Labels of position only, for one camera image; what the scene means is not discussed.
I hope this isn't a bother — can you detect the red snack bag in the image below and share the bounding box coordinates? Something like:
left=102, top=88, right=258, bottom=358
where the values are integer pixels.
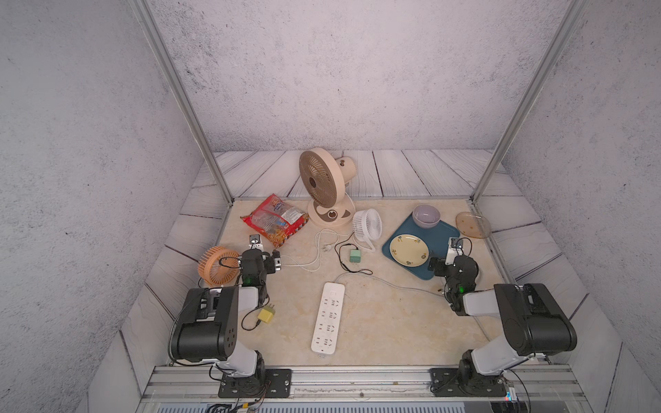
left=241, top=194, right=309, bottom=249

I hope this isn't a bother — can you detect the yellow plug adapter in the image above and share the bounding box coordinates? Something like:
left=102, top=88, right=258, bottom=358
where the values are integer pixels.
left=258, top=306, right=275, bottom=324

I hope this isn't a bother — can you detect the green plug adapter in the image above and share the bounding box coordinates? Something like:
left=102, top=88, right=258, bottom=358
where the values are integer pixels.
left=349, top=249, right=361, bottom=263

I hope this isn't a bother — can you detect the white power strip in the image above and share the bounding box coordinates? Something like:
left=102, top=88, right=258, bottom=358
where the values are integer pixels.
left=311, top=282, right=345, bottom=354

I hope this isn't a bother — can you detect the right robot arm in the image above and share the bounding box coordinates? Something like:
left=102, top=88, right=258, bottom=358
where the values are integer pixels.
left=429, top=237, right=578, bottom=390

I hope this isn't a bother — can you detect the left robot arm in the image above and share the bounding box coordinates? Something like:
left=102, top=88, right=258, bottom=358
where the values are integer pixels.
left=169, top=234, right=281, bottom=386

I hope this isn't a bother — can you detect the small orange fan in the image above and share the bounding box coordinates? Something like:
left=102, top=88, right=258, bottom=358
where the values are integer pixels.
left=198, top=246, right=240, bottom=287

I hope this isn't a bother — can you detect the small white fan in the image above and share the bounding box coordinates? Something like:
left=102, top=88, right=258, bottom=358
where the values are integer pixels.
left=352, top=208, right=382, bottom=252

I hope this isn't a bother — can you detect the beige desk fan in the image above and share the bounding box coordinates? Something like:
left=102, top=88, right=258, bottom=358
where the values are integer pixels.
left=299, top=148, right=356, bottom=228

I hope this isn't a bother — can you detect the amber glass dish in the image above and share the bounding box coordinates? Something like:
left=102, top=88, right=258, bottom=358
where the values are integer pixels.
left=455, top=212, right=492, bottom=239

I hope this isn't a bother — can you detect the lilac ceramic bowl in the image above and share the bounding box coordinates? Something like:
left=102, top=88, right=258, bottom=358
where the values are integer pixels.
left=411, top=204, right=441, bottom=229

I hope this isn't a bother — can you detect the cream plate with characters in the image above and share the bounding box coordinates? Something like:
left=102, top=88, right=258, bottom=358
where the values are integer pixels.
left=389, top=234, right=430, bottom=268

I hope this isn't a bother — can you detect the black cable to yellow plug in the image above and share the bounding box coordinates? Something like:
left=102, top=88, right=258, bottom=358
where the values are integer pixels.
left=240, top=304, right=267, bottom=332

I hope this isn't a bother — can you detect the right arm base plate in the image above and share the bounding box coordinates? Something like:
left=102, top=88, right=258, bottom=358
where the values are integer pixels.
left=429, top=368, right=508, bottom=398

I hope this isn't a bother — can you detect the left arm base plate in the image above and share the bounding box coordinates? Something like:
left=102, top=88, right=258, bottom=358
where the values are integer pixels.
left=218, top=369, right=292, bottom=399

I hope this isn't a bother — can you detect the aluminium front rail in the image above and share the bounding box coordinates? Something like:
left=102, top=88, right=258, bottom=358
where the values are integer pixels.
left=141, top=364, right=591, bottom=412

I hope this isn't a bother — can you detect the left aluminium frame post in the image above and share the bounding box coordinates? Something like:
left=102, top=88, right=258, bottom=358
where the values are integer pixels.
left=130, top=0, right=234, bottom=206

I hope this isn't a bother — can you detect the aluminium frame post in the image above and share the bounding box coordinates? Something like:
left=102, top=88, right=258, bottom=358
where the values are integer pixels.
left=130, top=0, right=234, bottom=206
left=470, top=0, right=588, bottom=205

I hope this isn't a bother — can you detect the right aluminium frame post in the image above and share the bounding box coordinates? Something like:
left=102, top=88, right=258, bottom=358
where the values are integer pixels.
left=470, top=0, right=588, bottom=205

